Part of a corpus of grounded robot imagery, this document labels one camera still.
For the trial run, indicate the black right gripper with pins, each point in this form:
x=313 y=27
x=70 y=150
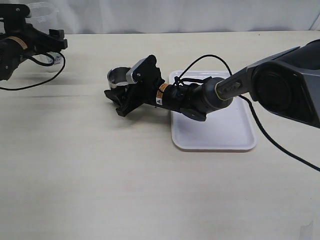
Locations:
x=144 y=79

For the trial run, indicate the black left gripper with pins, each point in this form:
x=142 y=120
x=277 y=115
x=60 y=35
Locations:
x=13 y=16

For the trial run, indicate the stainless steel cup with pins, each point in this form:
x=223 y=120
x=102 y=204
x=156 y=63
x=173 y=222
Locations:
x=117 y=76

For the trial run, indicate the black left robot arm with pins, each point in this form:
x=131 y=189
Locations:
x=15 y=55

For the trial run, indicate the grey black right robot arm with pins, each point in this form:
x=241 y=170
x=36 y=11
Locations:
x=286 y=84

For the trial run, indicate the white backdrop curtain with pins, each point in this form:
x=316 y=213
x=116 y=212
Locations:
x=175 y=16

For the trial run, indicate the white plastic tray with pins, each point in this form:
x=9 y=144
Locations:
x=226 y=130

